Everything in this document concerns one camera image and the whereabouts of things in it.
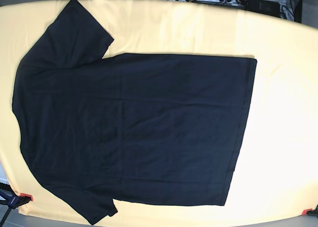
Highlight black box on table edge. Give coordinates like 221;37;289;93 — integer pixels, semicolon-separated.
245;0;280;17

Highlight black T-shirt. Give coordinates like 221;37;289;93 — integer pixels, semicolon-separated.
12;0;257;225

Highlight left red-tipped table clamp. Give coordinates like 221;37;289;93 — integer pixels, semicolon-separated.
0;191;33;209

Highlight yellow table cloth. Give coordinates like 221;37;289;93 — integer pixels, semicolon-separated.
0;0;318;227

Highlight red-tipped table clamp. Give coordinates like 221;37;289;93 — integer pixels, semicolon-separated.
0;191;33;209
302;206;318;218

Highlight right red-tipped table clamp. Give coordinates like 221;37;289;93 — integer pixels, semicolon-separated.
302;206;318;218

